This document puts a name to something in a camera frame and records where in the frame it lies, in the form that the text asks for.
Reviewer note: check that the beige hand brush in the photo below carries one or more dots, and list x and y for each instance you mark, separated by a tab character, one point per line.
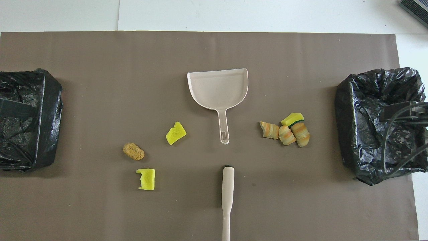
228	184

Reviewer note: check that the black bag lined bin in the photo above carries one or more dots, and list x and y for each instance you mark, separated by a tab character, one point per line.
20	144
361	134

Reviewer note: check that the yellow foam piece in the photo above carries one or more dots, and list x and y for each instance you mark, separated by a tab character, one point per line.
147	179
175	134

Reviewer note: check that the yellow green sponge piece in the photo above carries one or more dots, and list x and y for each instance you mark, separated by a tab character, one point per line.
291	118

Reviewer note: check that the brown cork-like lump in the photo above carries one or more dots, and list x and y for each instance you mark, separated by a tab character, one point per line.
133	151

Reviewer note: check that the beige plastic dustpan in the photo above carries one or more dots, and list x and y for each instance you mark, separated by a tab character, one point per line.
217	90

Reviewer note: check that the dark ribbed device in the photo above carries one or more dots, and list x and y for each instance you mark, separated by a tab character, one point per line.
416	8

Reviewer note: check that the striped pastry piece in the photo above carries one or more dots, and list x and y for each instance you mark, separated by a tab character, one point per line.
302	134
270	130
287	135

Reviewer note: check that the brown paper table mat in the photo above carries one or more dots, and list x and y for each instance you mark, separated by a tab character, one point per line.
100	83

